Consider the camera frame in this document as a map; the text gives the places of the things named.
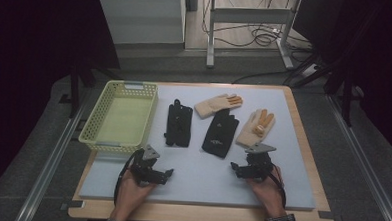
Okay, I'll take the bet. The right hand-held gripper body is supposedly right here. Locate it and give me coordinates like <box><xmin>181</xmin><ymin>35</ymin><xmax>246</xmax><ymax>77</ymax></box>
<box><xmin>242</xmin><ymin>142</ymin><xmax>278</xmax><ymax>182</ymax></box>

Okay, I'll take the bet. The light green plastic basket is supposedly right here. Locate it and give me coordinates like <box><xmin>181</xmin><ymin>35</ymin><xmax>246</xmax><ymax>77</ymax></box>
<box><xmin>77</xmin><ymin>78</ymin><xmax>160</xmax><ymax>156</ymax></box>

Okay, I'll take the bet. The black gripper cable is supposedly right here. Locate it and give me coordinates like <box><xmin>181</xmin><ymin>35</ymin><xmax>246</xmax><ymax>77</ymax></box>
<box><xmin>113</xmin><ymin>147</ymin><xmax>145</xmax><ymax>207</ymax></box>
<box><xmin>268</xmin><ymin>163</ymin><xmax>289</xmax><ymax>210</ymax></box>

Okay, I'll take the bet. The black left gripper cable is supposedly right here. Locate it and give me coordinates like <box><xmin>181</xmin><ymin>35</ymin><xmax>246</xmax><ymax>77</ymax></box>
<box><xmin>113</xmin><ymin>147</ymin><xmax>145</xmax><ymax>207</ymax></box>

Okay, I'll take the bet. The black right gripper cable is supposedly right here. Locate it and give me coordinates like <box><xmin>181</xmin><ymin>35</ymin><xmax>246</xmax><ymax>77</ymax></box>
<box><xmin>268</xmin><ymin>163</ymin><xmax>289</xmax><ymax>210</ymax></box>

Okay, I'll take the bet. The tangle of black floor cables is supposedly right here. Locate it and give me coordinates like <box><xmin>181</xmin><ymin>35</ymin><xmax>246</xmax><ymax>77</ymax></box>
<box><xmin>200</xmin><ymin>0</ymin><xmax>316</xmax><ymax>53</ymax></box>

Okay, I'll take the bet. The black glove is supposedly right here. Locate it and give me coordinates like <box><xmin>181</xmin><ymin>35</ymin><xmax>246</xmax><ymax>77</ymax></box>
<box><xmin>201</xmin><ymin>107</ymin><xmax>241</xmax><ymax>159</ymax></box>
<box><xmin>162</xmin><ymin>98</ymin><xmax>194</xmax><ymax>148</ymax></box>

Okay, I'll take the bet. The beige glove with orange fingers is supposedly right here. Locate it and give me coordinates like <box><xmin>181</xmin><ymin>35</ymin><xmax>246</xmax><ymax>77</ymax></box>
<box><xmin>194</xmin><ymin>91</ymin><xmax>245</xmax><ymax>122</ymax></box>
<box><xmin>234</xmin><ymin>107</ymin><xmax>277</xmax><ymax>150</ymax></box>

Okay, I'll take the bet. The aluminium rail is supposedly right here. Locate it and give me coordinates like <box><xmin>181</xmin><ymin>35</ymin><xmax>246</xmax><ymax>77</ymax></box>
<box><xmin>319</xmin><ymin>93</ymin><xmax>392</xmax><ymax>221</ymax></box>
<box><xmin>13</xmin><ymin>85</ymin><xmax>93</xmax><ymax>221</ymax></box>

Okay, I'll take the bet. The white power strip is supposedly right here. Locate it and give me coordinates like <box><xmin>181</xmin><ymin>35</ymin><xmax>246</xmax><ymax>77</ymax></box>
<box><xmin>301</xmin><ymin>62</ymin><xmax>319</xmax><ymax>79</ymax></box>

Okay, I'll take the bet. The person's right hand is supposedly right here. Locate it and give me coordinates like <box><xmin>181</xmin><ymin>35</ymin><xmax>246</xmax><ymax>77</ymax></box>
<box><xmin>244</xmin><ymin>163</ymin><xmax>289</xmax><ymax>220</ymax></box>

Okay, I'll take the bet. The dark curtain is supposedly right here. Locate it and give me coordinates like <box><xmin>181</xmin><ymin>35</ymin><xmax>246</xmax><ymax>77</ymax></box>
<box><xmin>0</xmin><ymin>0</ymin><xmax>124</xmax><ymax>208</ymax></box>
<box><xmin>286</xmin><ymin>0</ymin><xmax>392</xmax><ymax>162</ymax></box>

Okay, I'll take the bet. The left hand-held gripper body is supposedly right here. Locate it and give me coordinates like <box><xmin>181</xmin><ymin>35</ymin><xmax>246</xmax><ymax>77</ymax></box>
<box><xmin>129</xmin><ymin>143</ymin><xmax>165</xmax><ymax>187</ymax></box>

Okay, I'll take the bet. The black floor cable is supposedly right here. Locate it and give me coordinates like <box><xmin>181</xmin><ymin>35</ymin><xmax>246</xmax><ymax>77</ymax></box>
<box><xmin>231</xmin><ymin>67</ymin><xmax>291</xmax><ymax>88</ymax></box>

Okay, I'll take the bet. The black metal stand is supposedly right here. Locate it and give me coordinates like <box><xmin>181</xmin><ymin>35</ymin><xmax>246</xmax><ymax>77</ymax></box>
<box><xmin>280</xmin><ymin>48</ymin><xmax>366</xmax><ymax>130</ymax></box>
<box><xmin>67</xmin><ymin>59</ymin><xmax>122</xmax><ymax>121</ymax></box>

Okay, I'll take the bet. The person's left hand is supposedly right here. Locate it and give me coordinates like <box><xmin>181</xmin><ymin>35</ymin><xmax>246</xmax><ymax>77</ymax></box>
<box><xmin>110</xmin><ymin>177</ymin><xmax>158</xmax><ymax>221</ymax></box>

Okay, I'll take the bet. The white cabinet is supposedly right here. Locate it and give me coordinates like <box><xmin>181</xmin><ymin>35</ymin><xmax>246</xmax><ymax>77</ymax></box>
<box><xmin>96</xmin><ymin>0</ymin><xmax>188</xmax><ymax>48</ymax></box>

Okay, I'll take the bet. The white metal desk frame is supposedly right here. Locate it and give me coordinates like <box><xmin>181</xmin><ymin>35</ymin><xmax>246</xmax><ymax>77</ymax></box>
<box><xmin>205</xmin><ymin>0</ymin><xmax>304</xmax><ymax>74</ymax></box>

